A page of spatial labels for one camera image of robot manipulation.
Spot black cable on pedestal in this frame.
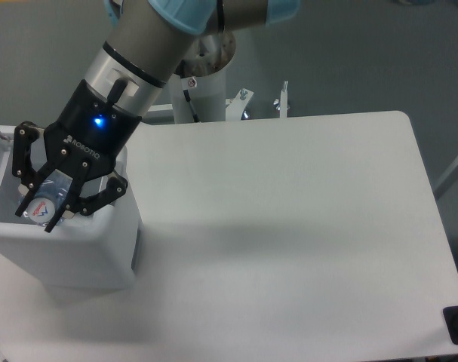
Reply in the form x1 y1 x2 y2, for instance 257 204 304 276
182 88 201 124

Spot white frame at right edge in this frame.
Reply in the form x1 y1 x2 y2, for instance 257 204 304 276
433 155 458 200

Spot white base bracket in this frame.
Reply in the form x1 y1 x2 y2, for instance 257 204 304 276
226 88 254 121
272 80 290 118
143 104 174 125

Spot white left base bracket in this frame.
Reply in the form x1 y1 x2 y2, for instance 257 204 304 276
143 104 174 125

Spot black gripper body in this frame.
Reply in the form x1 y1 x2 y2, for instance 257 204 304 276
35 80 141 189

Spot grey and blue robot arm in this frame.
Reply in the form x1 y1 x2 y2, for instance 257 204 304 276
12 1 300 232

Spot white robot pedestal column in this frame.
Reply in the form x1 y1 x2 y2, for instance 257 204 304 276
168 32 236 124

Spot white trash can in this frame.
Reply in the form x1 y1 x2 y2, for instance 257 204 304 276
0 126 141 289

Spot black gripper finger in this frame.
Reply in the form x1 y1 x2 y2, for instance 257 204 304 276
12 121 48 217
45 175 128 232

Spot white far right base bracket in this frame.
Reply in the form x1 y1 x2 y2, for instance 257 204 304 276
272 80 290 118

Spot crushed clear plastic bottle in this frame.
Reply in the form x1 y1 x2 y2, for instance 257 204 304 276
22 170 72 226

